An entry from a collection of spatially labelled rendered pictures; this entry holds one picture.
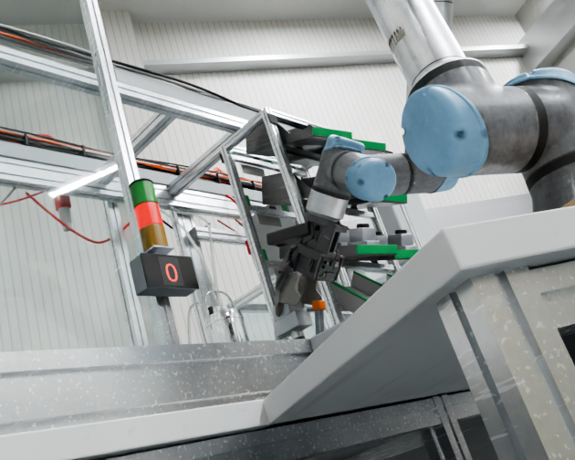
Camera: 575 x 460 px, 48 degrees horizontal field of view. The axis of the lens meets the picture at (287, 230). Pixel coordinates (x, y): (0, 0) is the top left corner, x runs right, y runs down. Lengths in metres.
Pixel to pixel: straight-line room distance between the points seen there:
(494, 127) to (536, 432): 0.51
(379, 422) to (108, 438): 0.44
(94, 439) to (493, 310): 0.39
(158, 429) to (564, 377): 0.40
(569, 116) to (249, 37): 6.95
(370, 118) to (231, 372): 6.76
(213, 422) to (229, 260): 5.39
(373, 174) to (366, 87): 6.73
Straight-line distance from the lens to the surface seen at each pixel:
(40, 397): 0.73
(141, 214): 1.32
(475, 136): 0.83
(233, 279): 6.02
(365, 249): 1.46
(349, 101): 7.58
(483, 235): 0.41
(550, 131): 0.90
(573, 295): 0.47
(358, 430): 0.93
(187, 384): 0.83
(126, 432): 0.67
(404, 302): 0.45
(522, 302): 0.43
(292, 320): 1.26
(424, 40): 0.94
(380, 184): 1.11
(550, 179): 0.90
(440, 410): 1.10
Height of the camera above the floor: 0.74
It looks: 22 degrees up
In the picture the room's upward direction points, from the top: 18 degrees counter-clockwise
